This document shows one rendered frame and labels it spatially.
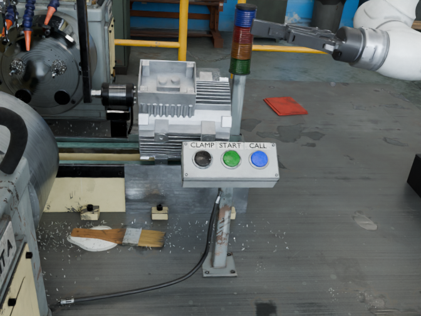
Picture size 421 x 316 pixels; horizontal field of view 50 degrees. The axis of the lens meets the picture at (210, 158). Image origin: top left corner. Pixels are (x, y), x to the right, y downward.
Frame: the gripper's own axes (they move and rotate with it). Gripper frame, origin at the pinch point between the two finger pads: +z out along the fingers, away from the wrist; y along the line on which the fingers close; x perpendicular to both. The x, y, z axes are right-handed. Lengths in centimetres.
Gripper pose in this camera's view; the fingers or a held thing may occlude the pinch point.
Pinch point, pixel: (267, 29)
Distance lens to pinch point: 101.3
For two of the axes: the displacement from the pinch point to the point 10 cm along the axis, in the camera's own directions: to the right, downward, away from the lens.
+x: -2.1, 8.6, 4.7
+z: -9.7, -1.3, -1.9
